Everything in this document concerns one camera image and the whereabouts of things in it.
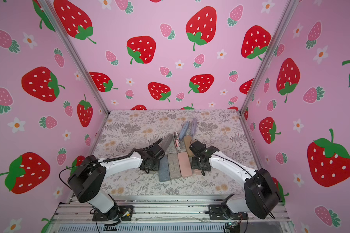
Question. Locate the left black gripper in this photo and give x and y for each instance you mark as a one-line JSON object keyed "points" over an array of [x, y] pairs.
{"points": [[156, 168]]}

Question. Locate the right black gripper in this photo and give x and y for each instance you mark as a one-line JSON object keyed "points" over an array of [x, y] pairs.
{"points": [[196, 148]]}

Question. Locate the pink case black glasses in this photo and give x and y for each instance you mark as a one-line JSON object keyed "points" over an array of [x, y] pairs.
{"points": [[184, 164]]}

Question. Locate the blue-grey case purple glasses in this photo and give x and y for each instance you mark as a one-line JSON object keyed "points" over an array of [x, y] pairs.
{"points": [[164, 172]]}

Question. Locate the grey case with red glasses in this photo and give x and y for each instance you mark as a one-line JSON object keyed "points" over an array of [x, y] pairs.
{"points": [[174, 168]]}

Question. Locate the olive glasses case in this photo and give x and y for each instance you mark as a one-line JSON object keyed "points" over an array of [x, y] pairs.
{"points": [[187, 142]]}

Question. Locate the grey case tan interior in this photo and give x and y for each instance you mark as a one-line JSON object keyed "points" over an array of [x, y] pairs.
{"points": [[193, 127]]}

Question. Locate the light blue case white glasses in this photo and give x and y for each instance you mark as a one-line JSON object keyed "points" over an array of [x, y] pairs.
{"points": [[184, 130]]}

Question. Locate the pink case round glasses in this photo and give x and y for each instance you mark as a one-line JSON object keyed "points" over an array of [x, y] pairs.
{"points": [[197, 172]]}

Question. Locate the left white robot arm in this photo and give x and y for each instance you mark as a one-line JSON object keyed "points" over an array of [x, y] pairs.
{"points": [[87, 178]]}

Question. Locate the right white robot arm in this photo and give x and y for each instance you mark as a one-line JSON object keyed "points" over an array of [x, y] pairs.
{"points": [[260, 195]]}

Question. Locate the floral table mat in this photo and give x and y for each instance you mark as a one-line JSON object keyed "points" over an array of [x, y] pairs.
{"points": [[125, 130]]}

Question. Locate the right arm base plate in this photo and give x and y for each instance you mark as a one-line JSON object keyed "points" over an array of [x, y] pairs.
{"points": [[233, 207]]}

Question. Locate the aluminium rail frame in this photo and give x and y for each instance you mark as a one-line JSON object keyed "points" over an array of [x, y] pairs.
{"points": [[150, 214]]}

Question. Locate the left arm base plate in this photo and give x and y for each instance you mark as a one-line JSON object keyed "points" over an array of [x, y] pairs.
{"points": [[116, 215]]}

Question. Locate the electronics board with cables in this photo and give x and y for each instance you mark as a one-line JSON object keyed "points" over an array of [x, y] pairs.
{"points": [[232, 227]]}

